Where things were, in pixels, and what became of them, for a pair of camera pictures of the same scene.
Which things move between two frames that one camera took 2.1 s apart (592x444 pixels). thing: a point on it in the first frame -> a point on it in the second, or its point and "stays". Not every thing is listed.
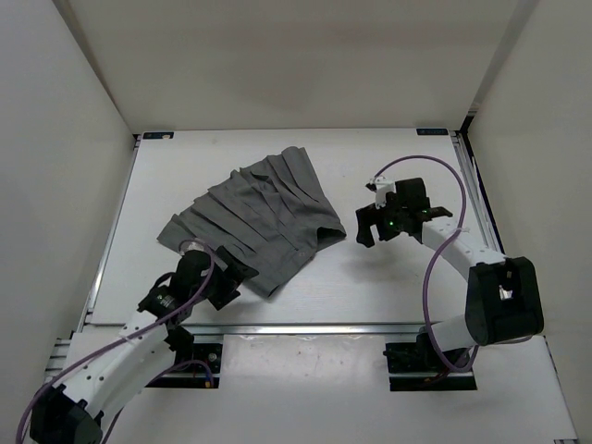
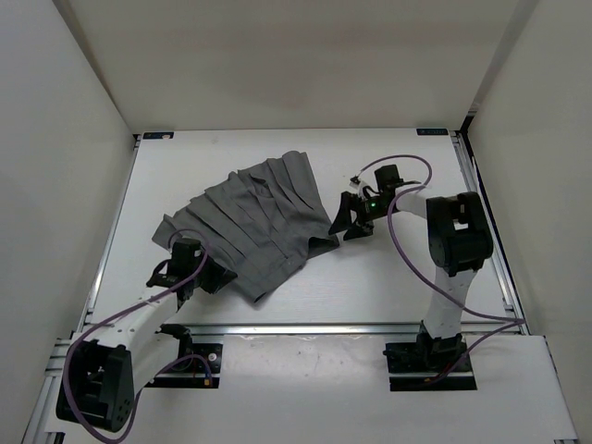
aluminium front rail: (305, 329) stays
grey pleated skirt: (271, 215) stays
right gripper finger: (367, 216) -> (349, 202)
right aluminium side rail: (483, 213) stays
